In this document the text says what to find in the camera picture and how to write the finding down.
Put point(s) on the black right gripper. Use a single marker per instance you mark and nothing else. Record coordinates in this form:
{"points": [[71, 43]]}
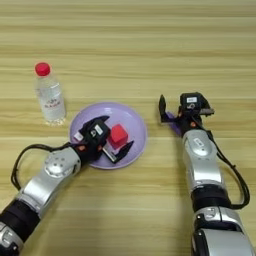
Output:
{"points": [[186, 121]]}

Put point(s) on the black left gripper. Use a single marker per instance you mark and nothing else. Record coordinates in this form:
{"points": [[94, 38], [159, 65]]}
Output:
{"points": [[91, 148]]}

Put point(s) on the red cube block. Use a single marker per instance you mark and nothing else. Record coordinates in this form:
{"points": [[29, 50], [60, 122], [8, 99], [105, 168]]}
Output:
{"points": [[118, 136]]}

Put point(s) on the purple rectangular block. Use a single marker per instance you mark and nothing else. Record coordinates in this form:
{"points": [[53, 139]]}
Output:
{"points": [[173, 118]]}

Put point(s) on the clear bottle red cap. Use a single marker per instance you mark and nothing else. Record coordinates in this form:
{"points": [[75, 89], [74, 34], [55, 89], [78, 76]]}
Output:
{"points": [[51, 100]]}

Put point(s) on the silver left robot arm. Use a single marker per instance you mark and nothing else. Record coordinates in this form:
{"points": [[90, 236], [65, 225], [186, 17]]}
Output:
{"points": [[50, 176]]}

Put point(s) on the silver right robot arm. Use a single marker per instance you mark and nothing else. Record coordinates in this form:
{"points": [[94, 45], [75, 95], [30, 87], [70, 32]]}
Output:
{"points": [[203, 160]]}

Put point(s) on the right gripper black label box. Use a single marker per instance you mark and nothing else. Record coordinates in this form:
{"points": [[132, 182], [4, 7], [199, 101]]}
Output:
{"points": [[191, 101]]}

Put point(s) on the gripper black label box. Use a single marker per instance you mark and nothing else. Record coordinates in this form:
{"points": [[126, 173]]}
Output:
{"points": [[97, 130], [191, 101]]}

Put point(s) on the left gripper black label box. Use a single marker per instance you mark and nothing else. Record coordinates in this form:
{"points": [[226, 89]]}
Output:
{"points": [[97, 130]]}

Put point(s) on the round purple plate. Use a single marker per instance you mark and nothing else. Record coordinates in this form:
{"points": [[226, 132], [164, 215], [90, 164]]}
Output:
{"points": [[136, 133]]}

